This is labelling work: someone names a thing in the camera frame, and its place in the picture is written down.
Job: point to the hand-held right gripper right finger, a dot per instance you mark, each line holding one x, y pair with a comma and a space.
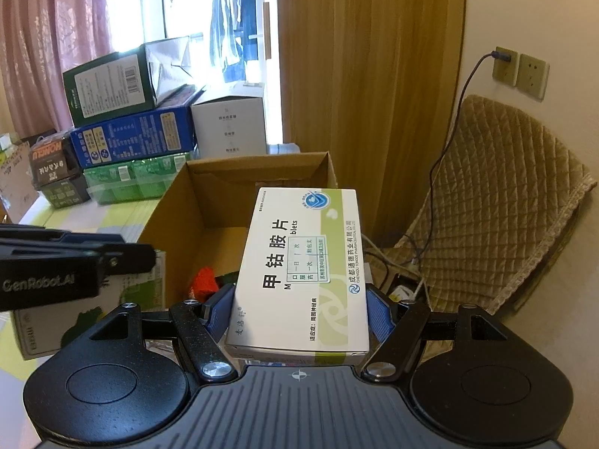
380, 315

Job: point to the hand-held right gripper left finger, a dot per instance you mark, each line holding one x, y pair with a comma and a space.
219, 311

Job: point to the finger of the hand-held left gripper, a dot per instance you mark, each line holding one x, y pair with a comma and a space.
131, 255
93, 238

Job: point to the red snack packet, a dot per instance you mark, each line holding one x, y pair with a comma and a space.
205, 280

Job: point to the green white spray box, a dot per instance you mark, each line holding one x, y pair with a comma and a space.
37, 336

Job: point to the white green medicine box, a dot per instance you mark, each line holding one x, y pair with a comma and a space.
299, 266

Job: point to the desktop with checked tablecloth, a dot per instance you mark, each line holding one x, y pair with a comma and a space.
84, 217

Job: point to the white power strip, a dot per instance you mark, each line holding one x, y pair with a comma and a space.
405, 292

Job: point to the green tissue multipack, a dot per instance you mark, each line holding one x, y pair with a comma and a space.
131, 180

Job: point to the black instant meal box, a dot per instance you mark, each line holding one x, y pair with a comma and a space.
51, 168

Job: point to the cardboard box with tissue packs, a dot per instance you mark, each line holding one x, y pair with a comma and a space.
14, 173

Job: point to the blue carton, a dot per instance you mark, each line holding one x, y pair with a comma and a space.
135, 138

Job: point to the dark green box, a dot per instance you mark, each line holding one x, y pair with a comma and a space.
107, 86

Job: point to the plain white box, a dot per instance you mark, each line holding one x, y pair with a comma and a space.
229, 126

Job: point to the chair with quilted cover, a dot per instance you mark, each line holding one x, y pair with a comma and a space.
505, 196

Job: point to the silver reflective bag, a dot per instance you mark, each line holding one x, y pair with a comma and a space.
166, 61

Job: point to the pink curtain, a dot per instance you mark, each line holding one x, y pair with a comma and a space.
56, 32

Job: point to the brown curtain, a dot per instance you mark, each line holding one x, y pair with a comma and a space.
374, 79

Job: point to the blue hanging clothes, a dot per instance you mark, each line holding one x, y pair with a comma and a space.
224, 32

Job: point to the wall socket with plug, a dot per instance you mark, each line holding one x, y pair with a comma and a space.
505, 66

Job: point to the empty wall socket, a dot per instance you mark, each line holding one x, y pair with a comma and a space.
532, 77

